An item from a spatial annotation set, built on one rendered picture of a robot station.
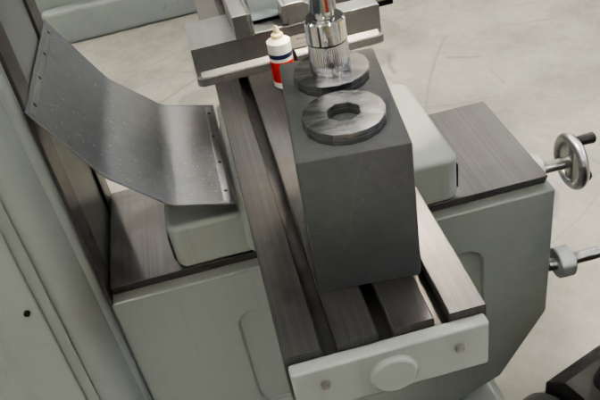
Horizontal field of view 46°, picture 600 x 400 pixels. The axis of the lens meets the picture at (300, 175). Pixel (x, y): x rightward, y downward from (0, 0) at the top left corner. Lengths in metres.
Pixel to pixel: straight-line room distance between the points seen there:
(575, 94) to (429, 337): 2.29
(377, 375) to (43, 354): 0.61
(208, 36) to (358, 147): 0.64
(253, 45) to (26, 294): 0.56
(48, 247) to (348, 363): 0.51
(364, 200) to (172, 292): 0.55
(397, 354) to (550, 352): 1.25
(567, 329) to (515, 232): 0.76
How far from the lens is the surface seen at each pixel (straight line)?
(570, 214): 2.41
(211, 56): 1.28
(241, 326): 1.32
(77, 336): 1.21
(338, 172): 0.72
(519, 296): 1.47
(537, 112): 2.88
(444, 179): 1.21
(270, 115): 1.16
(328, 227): 0.77
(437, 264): 0.85
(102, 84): 1.30
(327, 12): 0.79
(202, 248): 1.18
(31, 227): 1.08
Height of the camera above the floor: 1.56
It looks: 36 degrees down
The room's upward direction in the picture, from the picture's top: 11 degrees counter-clockwise
